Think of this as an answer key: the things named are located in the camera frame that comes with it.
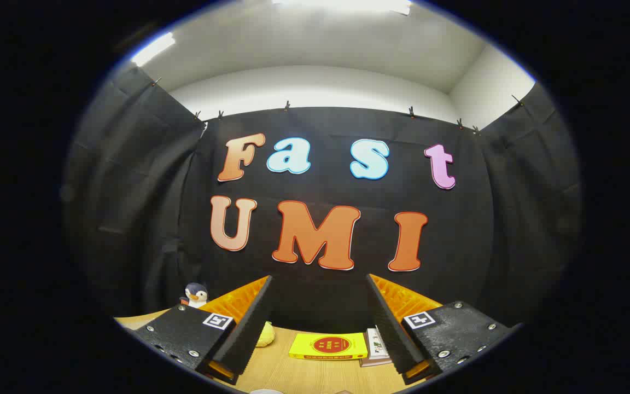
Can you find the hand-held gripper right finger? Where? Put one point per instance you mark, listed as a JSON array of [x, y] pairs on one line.
[[389, 323]]

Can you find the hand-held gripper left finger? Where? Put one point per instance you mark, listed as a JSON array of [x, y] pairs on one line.
[[252, 323]]

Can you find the yellow plush bun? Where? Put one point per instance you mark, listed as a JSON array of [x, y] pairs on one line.
[[265, 335]]

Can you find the white book with colourful cover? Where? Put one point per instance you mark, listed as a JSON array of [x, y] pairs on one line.
[[376, 343]]

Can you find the penguin plush toy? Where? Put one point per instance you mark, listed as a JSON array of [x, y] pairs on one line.
[[197, 295]]

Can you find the yellow book with red circle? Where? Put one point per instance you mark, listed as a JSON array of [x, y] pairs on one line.
[[328, 346]]

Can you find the ceiling light panel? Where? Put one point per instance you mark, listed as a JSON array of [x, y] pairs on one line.
[[152, 49], [342, 4]]

